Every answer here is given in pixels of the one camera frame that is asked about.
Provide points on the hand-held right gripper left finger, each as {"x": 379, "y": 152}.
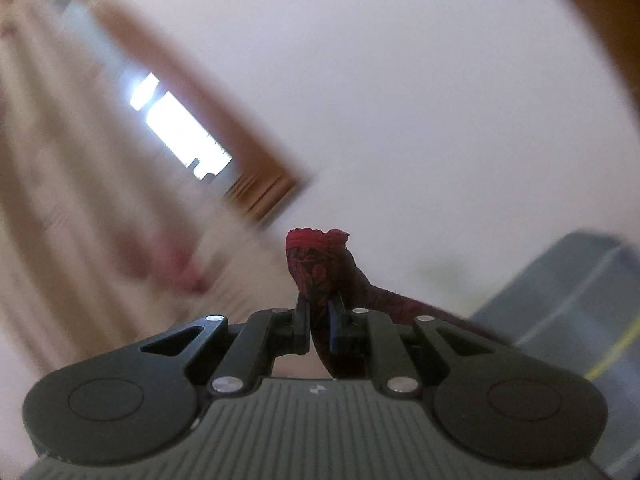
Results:
{"x": 303, "y": 332}

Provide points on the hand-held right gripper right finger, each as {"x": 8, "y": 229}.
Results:
{"x": 334, "y": 332}

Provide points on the dark red patterned garment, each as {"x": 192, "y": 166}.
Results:
{"x": 320, "y": 265}

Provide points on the grey plaid bedsheet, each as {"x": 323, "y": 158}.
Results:
{"x": 565, "y": 300}

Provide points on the beige curtain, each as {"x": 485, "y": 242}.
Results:
{"x": 60, "y": 185}

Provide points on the wooden door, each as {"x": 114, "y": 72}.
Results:
{"x": 620, "y": 20}

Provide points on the wooden window frame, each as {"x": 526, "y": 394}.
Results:
{"x": 215, "y": 105}

